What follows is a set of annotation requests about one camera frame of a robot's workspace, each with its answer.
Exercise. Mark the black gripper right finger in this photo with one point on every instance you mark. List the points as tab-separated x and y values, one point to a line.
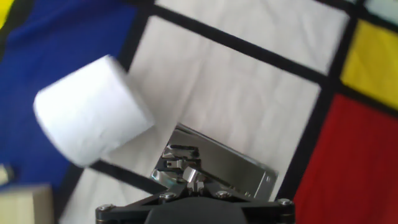
267	210

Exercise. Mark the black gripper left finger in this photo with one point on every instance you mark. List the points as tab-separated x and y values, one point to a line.
136	207

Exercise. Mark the white toilet paper roll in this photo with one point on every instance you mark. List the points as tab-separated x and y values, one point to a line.
93	112

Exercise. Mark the large wooden cube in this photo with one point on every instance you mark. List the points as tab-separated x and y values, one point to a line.
25	205

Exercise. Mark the colour block patterned cloth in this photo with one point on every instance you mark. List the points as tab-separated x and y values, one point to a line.
233	93

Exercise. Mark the small wooden cube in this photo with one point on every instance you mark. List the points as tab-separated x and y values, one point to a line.
4	174

